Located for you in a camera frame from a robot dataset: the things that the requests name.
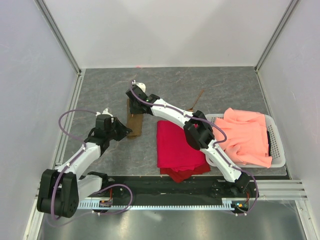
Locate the salmon pink cloth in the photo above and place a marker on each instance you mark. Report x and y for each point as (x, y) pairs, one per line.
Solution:
(243, 137)

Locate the brown fabric napkin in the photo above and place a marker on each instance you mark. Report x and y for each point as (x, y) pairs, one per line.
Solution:
(134, 122)

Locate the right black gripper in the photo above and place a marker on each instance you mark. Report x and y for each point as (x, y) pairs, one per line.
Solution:
(133, 111)

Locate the dark red cloth underneath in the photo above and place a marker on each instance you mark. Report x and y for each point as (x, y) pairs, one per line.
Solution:
(181, 175)

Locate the grey slotted cable duct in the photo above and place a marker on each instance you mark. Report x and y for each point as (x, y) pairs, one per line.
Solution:
(96, 204)

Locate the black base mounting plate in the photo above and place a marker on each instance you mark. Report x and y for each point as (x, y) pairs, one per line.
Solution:
(194, 191)

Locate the black cloth in basket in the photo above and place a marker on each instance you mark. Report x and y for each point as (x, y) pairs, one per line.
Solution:
(269, 143)

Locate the copper brown spoon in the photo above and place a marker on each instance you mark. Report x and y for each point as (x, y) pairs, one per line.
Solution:
(191, 109)

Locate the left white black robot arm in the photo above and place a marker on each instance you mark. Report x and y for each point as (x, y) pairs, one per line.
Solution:
(61, 189)

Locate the left aluminium corner post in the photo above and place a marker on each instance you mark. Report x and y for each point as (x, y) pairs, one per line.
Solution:
(41, 4)

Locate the white plastic basket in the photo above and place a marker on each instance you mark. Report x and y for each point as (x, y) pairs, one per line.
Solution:
(277, 150)

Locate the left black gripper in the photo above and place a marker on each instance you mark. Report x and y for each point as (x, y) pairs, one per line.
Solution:
(124, 130)

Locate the aluminium corner post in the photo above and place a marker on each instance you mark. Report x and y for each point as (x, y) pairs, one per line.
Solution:
(276, 33)
(41, 4)

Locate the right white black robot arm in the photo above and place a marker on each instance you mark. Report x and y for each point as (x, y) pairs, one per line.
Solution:
(198, 133)

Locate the right aluminium corner post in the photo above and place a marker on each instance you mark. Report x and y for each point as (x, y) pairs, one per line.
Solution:
(276, 33)

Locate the red folded cloth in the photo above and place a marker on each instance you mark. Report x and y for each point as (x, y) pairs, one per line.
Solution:
(173, 152)

